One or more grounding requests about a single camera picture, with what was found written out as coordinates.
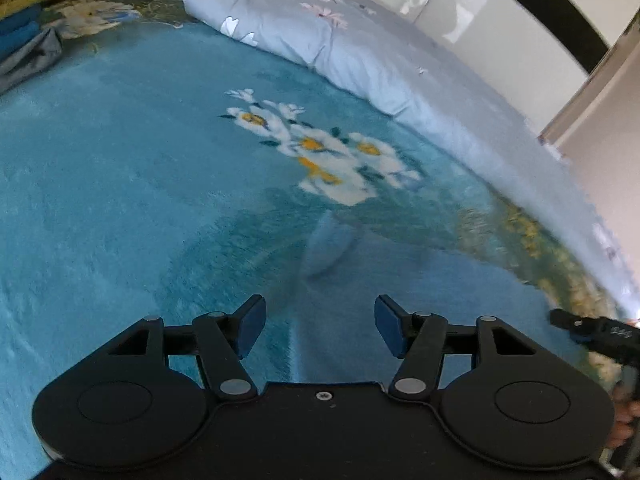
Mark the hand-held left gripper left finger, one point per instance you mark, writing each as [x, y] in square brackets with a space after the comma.
[250, 326]

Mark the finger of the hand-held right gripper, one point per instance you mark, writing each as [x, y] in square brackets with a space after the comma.
[595, 330]

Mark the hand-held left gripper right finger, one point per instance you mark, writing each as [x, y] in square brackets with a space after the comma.
[387, 328]

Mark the blue garment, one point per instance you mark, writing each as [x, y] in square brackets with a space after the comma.
[350, 285]

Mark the person's right hand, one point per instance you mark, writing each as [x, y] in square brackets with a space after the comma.
[626, 427]

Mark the teal floral bed blanket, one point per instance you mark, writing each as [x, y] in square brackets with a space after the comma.
[125, 185]

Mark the light blue flowered quilt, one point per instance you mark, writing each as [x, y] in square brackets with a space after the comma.
[400, 75]

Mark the white glossy wardrobe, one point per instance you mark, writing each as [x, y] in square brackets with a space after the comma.
[490, 25]

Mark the grey folded garment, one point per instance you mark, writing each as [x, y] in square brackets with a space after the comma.
[30, 62]

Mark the dark blue folded towel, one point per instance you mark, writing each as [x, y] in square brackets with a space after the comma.
[17, 30]

